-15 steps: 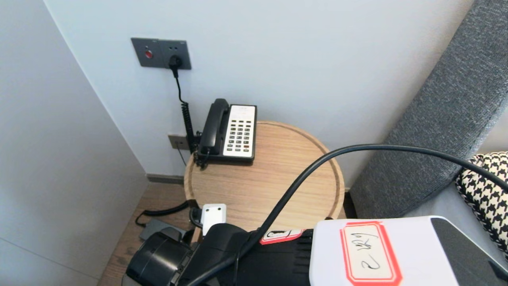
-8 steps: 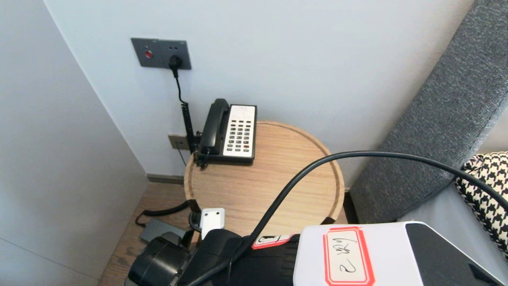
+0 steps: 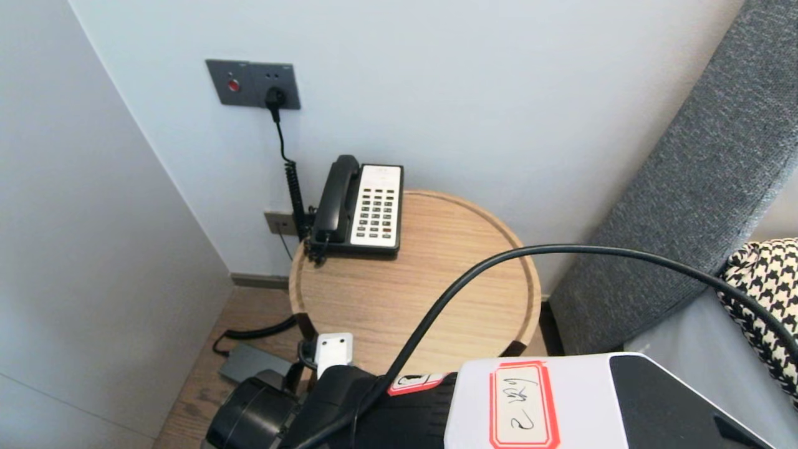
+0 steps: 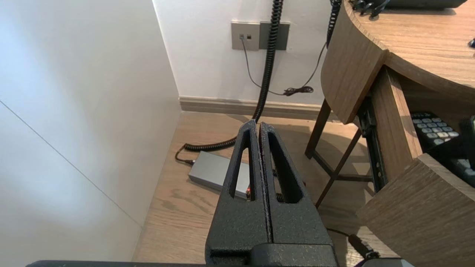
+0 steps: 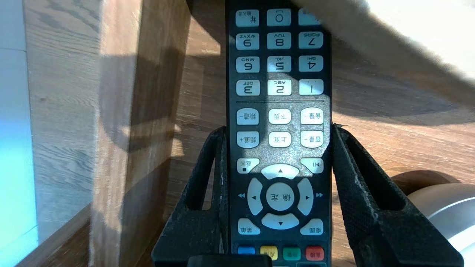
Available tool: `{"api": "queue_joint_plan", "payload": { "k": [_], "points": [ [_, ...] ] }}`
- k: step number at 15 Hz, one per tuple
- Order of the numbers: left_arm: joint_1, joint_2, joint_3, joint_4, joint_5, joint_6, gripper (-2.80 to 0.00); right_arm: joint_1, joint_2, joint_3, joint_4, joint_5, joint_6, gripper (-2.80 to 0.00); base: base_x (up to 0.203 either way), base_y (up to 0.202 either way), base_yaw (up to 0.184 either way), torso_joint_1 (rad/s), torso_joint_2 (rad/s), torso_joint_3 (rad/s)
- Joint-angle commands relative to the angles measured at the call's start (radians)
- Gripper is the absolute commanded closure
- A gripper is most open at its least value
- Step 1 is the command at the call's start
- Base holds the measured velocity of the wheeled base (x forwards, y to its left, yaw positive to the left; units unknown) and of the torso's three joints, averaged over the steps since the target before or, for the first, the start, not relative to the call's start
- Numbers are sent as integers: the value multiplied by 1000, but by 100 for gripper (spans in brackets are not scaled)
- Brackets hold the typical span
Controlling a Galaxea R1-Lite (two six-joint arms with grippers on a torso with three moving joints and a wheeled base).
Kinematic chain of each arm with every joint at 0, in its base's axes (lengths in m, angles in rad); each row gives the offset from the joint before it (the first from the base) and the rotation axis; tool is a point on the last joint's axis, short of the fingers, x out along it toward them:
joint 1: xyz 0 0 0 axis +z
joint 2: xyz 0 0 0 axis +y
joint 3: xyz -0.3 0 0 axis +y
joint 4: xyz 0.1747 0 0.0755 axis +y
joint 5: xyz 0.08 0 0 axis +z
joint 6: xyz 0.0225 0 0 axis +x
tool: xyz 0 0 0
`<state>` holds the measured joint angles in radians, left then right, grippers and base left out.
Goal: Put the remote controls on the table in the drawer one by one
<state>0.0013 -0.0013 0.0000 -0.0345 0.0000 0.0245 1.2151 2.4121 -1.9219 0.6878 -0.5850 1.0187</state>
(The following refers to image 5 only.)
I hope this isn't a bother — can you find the black remote control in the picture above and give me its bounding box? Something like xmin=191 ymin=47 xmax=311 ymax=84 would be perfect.
xmin=225 ymin=0 xmax=333 ymax=267

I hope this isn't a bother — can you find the white round lidded box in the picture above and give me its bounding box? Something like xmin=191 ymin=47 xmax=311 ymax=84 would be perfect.
xmin=406 ymin=184 xmax=475 ymax=267

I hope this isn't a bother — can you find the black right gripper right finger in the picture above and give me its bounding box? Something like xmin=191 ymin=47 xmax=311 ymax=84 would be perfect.
xmin=331 ymin=123 xmax=464 ymax=267

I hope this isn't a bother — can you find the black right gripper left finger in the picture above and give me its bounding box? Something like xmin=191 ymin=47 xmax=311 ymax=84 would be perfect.
xmin=151 ymin=126 xmax=229 ymax=267

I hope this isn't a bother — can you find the curved front wooden drawer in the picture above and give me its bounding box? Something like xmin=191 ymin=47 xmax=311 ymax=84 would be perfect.
xmin=89 ymin=0 xmax=475 ymax=267

